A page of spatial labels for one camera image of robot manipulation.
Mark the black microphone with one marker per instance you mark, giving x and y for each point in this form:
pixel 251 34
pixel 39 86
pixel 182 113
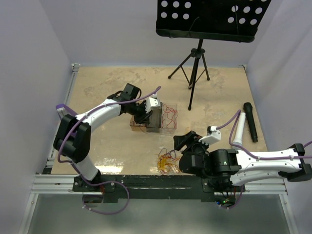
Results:
pixel 248 109

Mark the yellow red cable ball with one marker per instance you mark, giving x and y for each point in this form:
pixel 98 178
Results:
pixel 167 162

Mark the black music stand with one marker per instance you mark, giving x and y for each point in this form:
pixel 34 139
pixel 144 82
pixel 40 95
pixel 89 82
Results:
pixel 222 20

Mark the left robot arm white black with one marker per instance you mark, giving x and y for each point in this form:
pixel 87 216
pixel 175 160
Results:
pixel 73 138

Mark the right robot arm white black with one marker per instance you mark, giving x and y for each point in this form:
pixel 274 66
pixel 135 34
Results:
pixel 225 169

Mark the clear transparent bin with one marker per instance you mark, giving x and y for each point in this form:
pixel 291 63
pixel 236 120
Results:
pixel 169 118

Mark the white microphone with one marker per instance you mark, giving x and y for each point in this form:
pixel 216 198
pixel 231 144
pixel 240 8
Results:
pixel 239 131

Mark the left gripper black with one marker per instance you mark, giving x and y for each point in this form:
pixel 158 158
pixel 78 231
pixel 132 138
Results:
pixel 145 117

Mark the orange transparent bin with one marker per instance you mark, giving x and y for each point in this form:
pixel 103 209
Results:
pixel 137 127

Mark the grey transparent bin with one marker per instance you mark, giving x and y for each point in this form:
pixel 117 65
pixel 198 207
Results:
pixel 155 118

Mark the purple metronome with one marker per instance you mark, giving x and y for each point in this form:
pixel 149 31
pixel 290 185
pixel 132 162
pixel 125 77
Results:
pixel 63 109

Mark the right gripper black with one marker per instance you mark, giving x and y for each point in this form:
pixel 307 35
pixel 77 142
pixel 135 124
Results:
pixel 190 139

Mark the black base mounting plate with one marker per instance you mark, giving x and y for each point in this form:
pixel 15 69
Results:
pixel 174 187

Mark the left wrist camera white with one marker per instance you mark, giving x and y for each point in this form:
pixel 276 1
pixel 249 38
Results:
pixel 152 103

